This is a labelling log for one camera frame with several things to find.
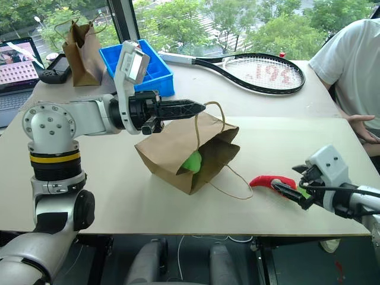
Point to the upright brown paper bag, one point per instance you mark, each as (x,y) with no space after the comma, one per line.
(83,59)

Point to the black handheld controller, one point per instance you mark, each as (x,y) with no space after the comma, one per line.
(58,69)

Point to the red chili plush toy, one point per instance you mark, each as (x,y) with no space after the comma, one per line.
(264,180)

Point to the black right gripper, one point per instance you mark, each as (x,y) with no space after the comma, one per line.
(314,184)

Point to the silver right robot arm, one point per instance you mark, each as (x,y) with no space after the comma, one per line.
(368,205)

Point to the grey rounded robot leg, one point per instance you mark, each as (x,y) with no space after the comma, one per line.
(225,265)
(145,264)

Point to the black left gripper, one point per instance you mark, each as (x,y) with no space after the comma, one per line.
(147,108)

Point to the brown paper bag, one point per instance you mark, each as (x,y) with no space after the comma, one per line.
(166,154)
(83,59)

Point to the white sneaker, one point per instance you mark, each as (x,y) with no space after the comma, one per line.
(329,245)

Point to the black window frame post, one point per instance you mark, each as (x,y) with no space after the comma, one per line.
(121,17)

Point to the small red object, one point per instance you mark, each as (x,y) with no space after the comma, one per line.
(282,54)

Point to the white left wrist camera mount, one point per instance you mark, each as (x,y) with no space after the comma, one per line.
(124,74)

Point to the black tennis racket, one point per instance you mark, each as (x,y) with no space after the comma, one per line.
(267,72)

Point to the person in white T-shirt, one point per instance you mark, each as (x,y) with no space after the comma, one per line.
(356,74)

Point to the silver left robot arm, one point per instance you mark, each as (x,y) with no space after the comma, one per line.
(50,124)

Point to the open laptop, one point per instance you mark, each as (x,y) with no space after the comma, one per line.
(15,77)

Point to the green ball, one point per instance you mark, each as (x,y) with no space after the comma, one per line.
(191,163)

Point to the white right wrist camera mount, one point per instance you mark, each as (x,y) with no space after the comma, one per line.
(329,166)

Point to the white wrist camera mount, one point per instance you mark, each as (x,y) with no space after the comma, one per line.
(329,166)
(124,74)

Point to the person bare hand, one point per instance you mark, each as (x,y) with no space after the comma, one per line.
(363,126)

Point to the blue plastic bin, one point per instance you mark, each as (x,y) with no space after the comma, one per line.
(157,74)

